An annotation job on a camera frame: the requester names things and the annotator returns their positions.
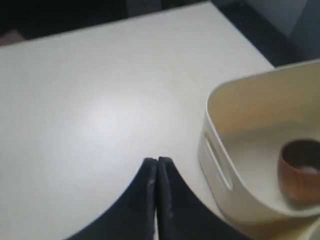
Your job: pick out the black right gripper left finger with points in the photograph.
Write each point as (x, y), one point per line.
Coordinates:
(132, 216)

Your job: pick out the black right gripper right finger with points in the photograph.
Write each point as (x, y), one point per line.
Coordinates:
(181, 215)

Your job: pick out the brown wooden cup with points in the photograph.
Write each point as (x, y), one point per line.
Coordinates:
(299, 171)

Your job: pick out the cream bin left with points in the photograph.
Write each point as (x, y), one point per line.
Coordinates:
(246, 123)

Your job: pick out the cream bin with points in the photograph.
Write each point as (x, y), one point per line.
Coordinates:
(246, 123)
(313, 232)

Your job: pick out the cream bin middle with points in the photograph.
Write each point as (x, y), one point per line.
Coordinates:
(313, 232)

